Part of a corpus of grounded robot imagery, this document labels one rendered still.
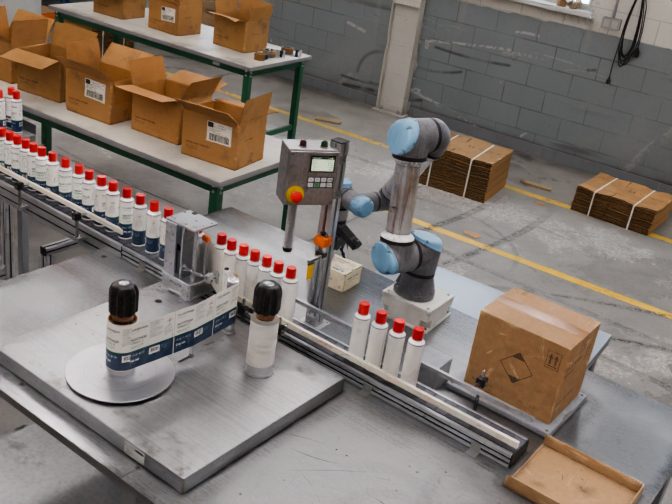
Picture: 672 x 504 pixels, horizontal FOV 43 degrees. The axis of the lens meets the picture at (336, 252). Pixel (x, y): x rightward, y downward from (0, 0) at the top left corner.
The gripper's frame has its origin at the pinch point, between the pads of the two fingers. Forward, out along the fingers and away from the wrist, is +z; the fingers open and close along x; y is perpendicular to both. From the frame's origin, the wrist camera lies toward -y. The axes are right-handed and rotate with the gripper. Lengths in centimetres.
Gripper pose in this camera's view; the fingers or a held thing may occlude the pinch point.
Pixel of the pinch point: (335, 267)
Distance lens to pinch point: 329.6
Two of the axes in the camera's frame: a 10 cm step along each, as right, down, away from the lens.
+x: -5.4, 2.9, -7.9
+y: -8.3, -3.2, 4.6
